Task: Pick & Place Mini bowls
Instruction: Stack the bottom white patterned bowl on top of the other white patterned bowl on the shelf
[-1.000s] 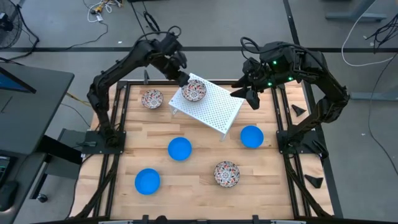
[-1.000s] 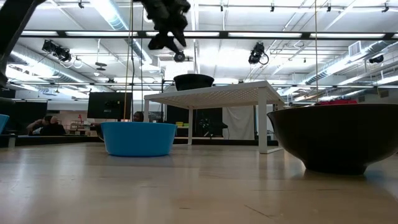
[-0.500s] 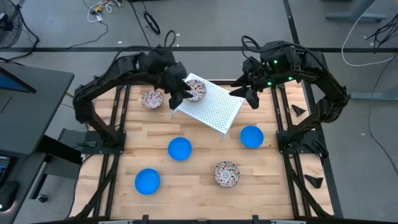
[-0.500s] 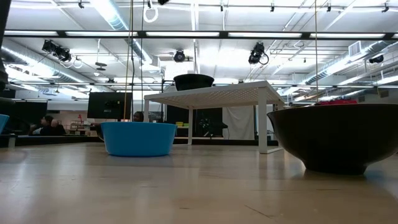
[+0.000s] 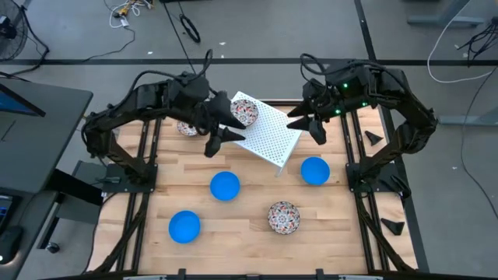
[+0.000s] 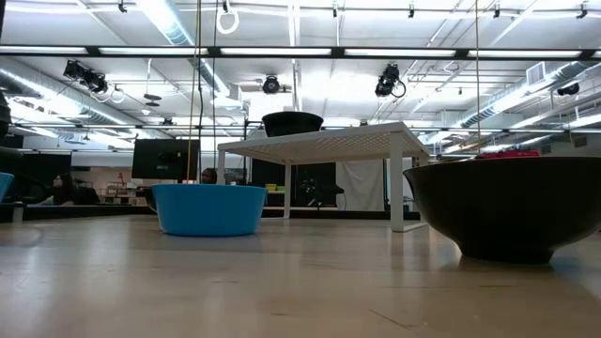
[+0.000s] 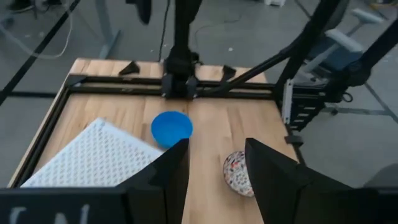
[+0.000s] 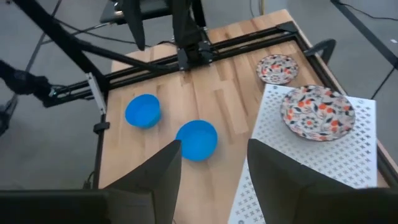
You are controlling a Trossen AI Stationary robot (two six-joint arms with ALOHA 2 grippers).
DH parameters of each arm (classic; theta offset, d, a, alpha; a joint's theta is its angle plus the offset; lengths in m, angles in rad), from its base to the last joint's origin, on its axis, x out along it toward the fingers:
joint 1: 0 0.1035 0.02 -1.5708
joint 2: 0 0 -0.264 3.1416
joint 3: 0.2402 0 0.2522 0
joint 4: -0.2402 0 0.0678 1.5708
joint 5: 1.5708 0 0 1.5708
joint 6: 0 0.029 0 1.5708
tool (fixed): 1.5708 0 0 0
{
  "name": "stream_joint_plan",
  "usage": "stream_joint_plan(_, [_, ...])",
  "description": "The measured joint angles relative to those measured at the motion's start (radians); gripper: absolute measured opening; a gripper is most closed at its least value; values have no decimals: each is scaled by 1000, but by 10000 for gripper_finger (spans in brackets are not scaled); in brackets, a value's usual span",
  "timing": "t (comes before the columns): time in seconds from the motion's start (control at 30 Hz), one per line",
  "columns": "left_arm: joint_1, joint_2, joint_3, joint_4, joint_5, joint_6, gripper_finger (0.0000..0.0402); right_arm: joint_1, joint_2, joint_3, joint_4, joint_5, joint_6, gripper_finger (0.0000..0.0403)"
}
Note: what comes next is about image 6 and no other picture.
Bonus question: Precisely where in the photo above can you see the floral pattern black bowl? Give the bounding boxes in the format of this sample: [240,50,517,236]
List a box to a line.
[261,111,325,138]
[402,156,601,265]

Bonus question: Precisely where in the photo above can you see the blue plastic mini bowl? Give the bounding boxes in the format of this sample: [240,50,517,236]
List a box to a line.
[150,183,269,238]

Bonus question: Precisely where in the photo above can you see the green potted plant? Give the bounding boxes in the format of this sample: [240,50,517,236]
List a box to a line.
[300,177,330,207]

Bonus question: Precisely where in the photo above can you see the white perforated metal shelf rack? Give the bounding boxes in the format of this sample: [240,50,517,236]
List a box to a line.
[216,121,431,234]

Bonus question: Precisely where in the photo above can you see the white hanging sheet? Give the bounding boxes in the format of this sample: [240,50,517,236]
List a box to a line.
[335,159,387,212]

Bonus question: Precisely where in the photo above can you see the black overhead beam with lights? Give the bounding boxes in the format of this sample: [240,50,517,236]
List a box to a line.
[0,44,601,60]

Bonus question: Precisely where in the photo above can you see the black computer monitor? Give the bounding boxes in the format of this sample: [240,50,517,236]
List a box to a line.
[131,138,201,183]

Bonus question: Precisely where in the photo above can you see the blue container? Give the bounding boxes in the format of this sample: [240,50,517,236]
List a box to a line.
[0,172,15,204]

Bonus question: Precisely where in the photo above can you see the black hanging cable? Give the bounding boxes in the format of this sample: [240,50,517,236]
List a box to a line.
[210,0,220,170]

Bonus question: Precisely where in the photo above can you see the yellow hanging cord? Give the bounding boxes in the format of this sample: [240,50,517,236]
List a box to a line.
[186,0,202,184]

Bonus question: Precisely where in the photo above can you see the white hanging ring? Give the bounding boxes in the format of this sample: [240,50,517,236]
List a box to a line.
[215,7,240,36]

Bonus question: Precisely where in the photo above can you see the thin hanging cord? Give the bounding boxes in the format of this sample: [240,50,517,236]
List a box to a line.
[473,0,482,156]

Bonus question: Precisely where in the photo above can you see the black aluminium table frame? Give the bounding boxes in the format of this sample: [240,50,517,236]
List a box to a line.
[0,202,422,222]

